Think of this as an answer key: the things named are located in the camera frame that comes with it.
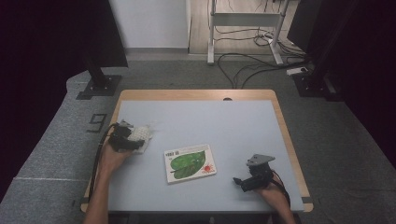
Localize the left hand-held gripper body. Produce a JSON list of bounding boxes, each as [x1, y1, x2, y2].
[[106, 119, 147, 153]]

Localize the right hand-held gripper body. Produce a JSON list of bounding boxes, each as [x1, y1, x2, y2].
[[246, 153, 276, 191]]

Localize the white knitted cloth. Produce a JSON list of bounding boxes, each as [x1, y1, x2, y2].
[[129, 124, 154, 154]]

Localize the white children's picture book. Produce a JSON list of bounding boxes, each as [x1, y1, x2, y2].
[[163, 144, 218, 185]]

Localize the person's left hand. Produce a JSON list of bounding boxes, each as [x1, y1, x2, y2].
[[98, 141, 134, 175]]

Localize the person's right hand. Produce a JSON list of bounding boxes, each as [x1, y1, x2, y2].
[[255, 181, 289, 204]]

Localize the light grey table mat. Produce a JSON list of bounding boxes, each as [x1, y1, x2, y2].
[[106, 100, 305, 213]]

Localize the wooden table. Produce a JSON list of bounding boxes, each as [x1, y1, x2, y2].
[[79, 89, 314, 214]]

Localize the black stand with base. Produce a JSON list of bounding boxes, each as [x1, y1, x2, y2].
[[286, 0, 344, 102], [76, 0, 129, 101]]

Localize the white power strip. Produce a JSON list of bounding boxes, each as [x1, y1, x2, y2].
[[286, 66, 309, 77]]

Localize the white metal stand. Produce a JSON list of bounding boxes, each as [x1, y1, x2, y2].
[[207, 0, 289, 65]]

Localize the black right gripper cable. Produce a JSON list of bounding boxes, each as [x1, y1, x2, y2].
[[270, 169, 292, 210]]

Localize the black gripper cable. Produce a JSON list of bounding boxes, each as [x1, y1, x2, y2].
[[270, 169, 292, 210], [88, 123, 119, 203]]

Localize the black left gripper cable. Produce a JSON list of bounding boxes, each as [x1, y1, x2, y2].
[[88, 123, 119, 203]]

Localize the black floor cable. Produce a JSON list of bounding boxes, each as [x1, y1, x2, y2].
[[214, 26, 307, 59], [216, 52, 309, 90]]

